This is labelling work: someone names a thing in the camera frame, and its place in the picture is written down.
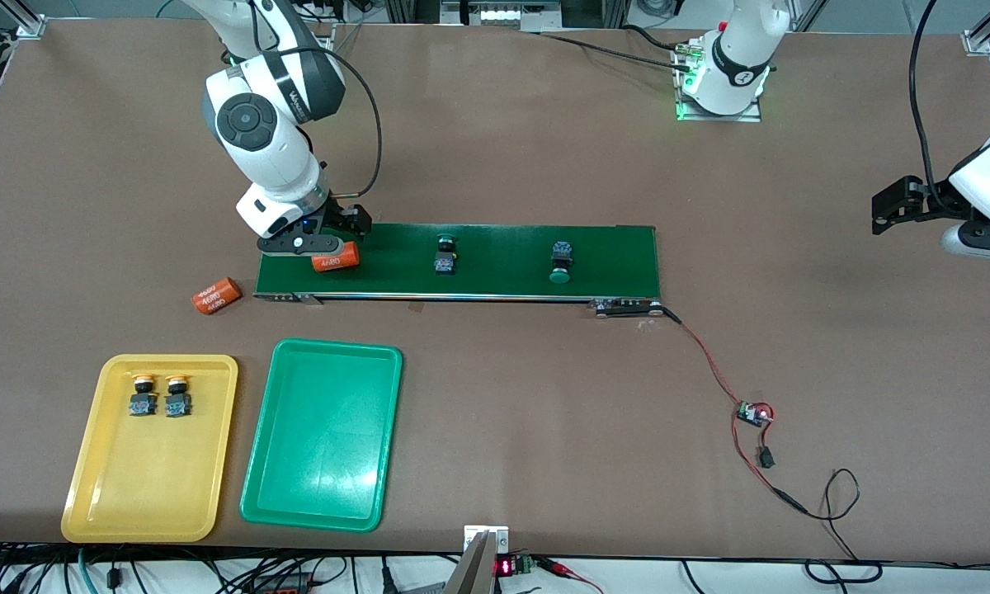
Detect orange printed cylinder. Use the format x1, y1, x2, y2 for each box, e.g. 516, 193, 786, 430
312, 242, 361, 273
191, 277, 243, 315

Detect yellow push button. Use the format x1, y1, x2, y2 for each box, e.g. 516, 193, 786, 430
163, 373, 193, 417
128, 373, 158, 417

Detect green conveyor belt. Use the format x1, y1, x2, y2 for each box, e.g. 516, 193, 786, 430
253, 220, 666, 321

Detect green plastic tray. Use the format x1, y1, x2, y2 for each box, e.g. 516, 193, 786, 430
239, 338, 403, 534

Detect yellow plastic tray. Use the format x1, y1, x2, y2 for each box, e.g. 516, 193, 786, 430
60, 354, 239, 544

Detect red clip lead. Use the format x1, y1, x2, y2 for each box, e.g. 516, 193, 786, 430
536, 558, 603, 594

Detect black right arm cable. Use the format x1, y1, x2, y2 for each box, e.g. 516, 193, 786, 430
247, 0, 383, 200

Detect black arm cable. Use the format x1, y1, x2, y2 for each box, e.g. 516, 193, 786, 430
247, 0, 383, 200
910, 0, 941, 191

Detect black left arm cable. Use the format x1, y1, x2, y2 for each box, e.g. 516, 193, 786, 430
910, 0, 941, 191

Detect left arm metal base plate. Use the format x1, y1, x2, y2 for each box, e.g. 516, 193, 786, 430
675, 41, 764, 123

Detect red black wire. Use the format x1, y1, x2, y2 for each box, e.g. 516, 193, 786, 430
662, 307, 809, 516

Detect aluminium frame rail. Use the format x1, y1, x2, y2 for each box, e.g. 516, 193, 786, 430
441, 0, 562, 27

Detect thin black cable loop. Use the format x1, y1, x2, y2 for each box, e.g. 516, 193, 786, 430
780, 469, 884, 583

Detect black cable on table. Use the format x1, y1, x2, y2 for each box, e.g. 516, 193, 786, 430
516, 25, 698, 75

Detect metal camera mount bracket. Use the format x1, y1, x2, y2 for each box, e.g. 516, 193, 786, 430
441, 525, 511, 594

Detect teal cable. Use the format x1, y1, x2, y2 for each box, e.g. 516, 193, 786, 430
74, 549, 104, 594

